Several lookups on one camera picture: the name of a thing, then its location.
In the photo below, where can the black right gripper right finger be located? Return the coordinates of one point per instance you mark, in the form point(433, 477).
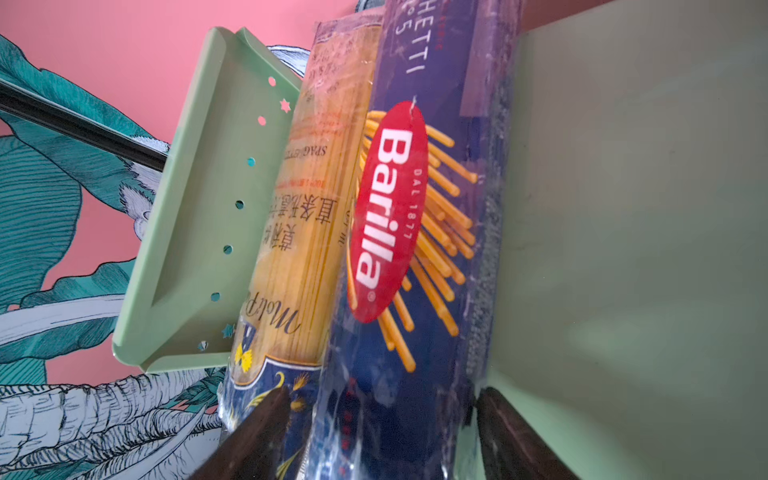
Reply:
point(511, 449)

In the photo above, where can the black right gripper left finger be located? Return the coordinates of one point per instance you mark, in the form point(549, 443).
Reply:
point(253, 450)

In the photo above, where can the black corner frame post right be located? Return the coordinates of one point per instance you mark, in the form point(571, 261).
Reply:
point(34, 108)

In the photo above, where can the blue gold spaghetti bag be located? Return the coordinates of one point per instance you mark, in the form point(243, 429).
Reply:
point(283, 326)

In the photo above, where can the blue Barilla spaghetti pack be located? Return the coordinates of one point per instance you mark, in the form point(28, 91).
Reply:
point(411, 330)

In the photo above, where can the green metal shelf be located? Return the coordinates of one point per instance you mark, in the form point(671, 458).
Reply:
point(630, 314)

